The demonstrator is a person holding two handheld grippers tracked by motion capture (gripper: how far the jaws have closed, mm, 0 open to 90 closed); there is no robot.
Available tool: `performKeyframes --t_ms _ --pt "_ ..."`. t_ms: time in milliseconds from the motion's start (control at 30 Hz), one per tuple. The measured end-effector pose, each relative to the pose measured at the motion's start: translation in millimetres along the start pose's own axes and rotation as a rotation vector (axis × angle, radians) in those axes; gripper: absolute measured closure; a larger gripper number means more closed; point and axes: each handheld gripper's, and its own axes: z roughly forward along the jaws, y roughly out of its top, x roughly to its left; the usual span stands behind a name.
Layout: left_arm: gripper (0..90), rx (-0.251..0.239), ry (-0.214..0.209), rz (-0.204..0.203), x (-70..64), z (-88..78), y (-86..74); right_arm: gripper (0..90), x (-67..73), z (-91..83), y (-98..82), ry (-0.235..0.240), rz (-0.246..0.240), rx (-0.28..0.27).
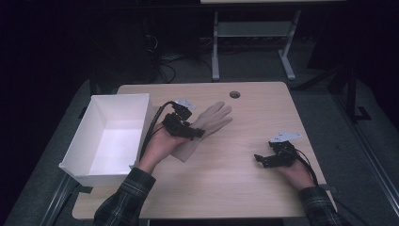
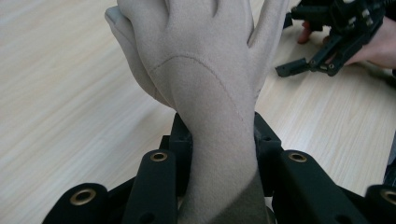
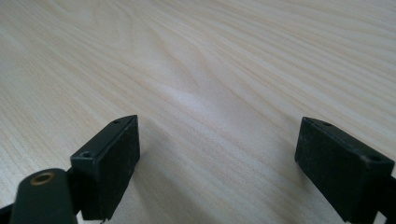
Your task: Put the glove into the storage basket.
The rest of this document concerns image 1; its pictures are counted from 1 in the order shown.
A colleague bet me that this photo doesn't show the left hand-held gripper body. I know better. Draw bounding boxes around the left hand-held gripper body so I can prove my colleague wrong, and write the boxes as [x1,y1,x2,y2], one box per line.
[161,98,198,139]

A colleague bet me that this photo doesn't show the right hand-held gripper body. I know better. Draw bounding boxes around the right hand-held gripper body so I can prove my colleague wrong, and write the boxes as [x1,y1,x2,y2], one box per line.
[267,131,303,168]

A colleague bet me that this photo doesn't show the black post with bracket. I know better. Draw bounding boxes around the black post with bracket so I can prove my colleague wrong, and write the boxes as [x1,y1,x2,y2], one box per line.
[345,67,373,124]

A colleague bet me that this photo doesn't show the grey metal stand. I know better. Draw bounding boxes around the grey metal stand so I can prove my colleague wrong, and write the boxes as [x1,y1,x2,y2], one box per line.
[211,8,303,82]

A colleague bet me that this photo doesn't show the metal floor rail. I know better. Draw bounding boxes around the metal floor rail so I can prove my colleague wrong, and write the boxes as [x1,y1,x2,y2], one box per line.
[332,93,399,209]
[39,172,79,226]

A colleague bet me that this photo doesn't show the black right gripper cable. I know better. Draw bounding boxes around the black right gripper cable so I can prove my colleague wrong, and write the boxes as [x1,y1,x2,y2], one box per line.
[294,148,319,186]

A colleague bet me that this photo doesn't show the person's right hand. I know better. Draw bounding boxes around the person's right hand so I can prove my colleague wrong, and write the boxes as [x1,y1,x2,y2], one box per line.
[275,158,315,191]

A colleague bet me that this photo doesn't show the person's left hand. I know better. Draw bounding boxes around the person's left hand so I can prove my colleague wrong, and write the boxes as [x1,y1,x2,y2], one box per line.
[136,122,190,175]

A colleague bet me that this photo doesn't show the white box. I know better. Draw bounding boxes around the white box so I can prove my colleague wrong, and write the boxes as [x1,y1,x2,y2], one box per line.
[58,92,156,188]

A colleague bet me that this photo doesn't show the black floor cables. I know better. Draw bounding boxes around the black floor cables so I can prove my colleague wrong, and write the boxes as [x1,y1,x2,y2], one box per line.
[142,18,208,85]

